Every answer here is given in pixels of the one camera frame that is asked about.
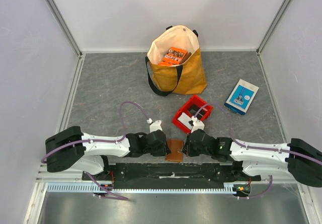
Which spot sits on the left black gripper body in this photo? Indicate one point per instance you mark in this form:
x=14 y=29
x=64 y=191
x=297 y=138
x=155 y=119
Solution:
x=159 y=151

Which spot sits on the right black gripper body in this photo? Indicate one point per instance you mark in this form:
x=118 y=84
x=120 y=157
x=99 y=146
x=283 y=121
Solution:
x=190 y=144

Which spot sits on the brown leather card holder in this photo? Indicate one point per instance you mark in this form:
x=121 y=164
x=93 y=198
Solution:
x=175 y=146

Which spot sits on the red plastic bin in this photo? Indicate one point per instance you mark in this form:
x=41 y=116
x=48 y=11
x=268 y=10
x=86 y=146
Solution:
x=194 y=100

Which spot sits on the blue white box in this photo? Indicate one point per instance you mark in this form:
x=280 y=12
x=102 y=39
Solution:
x=241 y=97

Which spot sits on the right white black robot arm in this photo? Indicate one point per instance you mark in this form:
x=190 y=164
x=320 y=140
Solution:
x=295 y=159

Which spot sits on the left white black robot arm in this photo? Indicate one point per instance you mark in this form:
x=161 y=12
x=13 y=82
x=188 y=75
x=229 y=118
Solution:
x=74 y=149

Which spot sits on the white card stack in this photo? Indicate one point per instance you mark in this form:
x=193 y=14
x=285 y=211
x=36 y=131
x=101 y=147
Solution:
x=186 y=121

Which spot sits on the dark card stack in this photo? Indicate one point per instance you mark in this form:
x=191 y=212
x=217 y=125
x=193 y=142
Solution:
x=194 y=109

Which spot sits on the yellow tote bag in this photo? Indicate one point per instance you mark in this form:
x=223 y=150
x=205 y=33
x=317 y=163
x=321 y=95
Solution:
x=186 y=78

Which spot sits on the orange snack box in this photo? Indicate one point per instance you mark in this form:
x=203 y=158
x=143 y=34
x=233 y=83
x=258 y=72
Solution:
x=173 y=57

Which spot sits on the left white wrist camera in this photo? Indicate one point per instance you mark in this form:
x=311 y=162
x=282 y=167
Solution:
x=154 y=125

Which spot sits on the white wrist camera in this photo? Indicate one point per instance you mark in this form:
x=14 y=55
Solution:
x=154 y=125
x=196 y=124

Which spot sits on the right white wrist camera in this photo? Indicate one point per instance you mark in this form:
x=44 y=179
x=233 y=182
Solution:
x=196 y=124

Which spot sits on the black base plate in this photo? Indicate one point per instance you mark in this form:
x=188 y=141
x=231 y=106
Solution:
x=173 y=176

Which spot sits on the white slotted cable duct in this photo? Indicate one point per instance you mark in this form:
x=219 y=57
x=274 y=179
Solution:
x=93 y=188

